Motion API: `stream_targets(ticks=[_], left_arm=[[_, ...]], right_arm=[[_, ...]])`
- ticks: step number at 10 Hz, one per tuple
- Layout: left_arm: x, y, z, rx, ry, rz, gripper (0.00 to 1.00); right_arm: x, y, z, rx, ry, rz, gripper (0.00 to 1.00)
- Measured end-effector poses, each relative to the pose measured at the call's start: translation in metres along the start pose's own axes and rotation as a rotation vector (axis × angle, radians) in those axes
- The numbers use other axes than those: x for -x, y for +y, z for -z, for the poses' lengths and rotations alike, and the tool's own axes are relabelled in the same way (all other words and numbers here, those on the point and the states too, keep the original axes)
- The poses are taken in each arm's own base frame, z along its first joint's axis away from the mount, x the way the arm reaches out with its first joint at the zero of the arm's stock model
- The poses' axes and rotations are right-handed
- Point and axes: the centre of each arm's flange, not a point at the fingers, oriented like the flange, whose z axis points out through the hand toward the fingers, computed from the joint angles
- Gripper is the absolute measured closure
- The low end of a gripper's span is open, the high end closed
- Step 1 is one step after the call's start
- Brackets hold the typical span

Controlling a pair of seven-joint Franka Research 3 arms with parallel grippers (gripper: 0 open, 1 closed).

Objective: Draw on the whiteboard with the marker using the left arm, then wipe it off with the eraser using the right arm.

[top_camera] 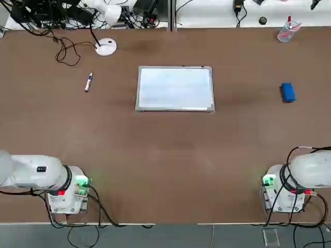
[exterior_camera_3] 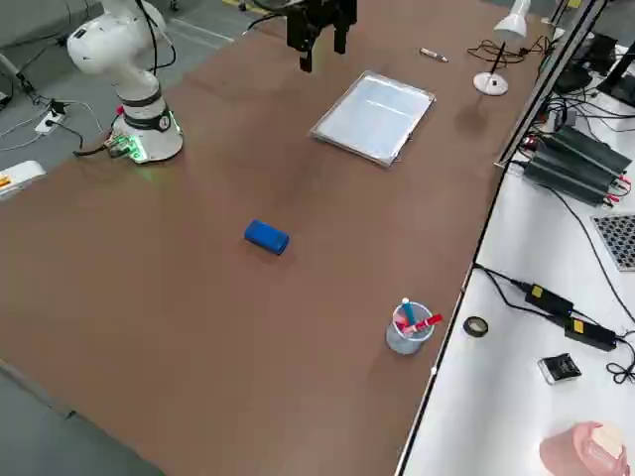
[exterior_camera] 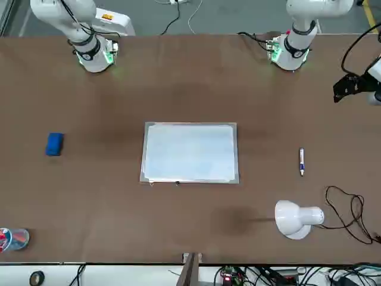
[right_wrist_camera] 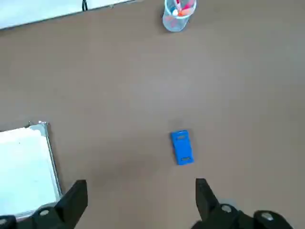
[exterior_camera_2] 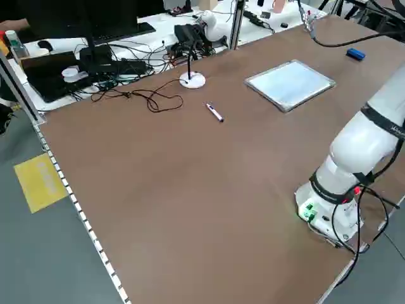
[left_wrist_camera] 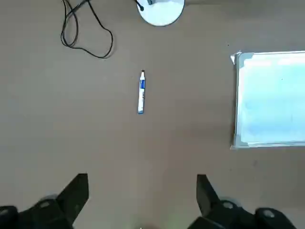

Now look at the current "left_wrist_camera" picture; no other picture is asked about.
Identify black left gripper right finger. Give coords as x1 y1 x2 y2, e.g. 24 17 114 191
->
188 174 298 229

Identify white desk lamp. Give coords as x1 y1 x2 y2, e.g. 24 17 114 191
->
137 0 185 27

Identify silver framed whiteboard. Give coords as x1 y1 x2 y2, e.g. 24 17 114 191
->
230 50 305 150

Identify black lamp cable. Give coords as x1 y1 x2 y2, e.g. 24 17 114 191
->
61 0 114 59

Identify blue white whiteboard marker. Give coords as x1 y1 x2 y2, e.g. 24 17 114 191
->
137 69 147 115

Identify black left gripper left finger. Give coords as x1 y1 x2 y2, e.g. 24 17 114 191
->
0 173 89 229

